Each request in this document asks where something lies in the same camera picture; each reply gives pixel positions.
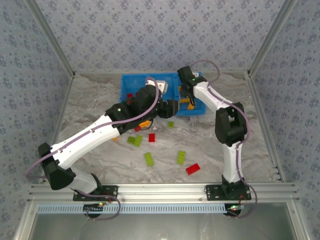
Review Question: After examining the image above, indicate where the small controller board with LED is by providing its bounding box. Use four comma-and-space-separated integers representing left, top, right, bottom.
224, 203, 247, 216
83, 202, 105, 214

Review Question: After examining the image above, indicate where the slotted pale blue cable duct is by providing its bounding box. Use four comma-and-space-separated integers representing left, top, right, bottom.
36, 203, 229, 215

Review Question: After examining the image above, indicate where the aluminium frame post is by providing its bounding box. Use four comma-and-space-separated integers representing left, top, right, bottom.
247, 0, 298, 76
24, 0, 77, 77

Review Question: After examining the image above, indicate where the long aluminium mounting rail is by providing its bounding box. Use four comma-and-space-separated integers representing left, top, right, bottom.
27, 182, 300, 203

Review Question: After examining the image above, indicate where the aluminium frame leg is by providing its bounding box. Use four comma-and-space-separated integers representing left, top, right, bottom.
13, 202, 38, 240
286, 202, 312, 240

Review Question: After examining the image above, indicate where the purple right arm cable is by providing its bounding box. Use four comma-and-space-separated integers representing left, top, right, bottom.
189, 59, 258, 220

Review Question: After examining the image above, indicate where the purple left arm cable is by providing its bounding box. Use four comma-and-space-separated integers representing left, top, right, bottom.
24, 76, 161, 222

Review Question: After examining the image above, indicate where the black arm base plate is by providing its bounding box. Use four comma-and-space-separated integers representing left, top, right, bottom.
205, 184, 252, 202
72, 184, 119, 202

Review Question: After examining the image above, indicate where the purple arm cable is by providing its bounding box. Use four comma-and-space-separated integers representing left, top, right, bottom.
189, 59, 258, 220
24, 76, 161, 222

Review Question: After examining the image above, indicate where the grey metal panel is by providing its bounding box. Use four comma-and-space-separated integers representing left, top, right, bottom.
32, 213, 296, 240

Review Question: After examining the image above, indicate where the aluminium side rail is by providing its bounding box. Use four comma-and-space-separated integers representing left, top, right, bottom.
48, 73, 76, 148
246, 72, 287, 183

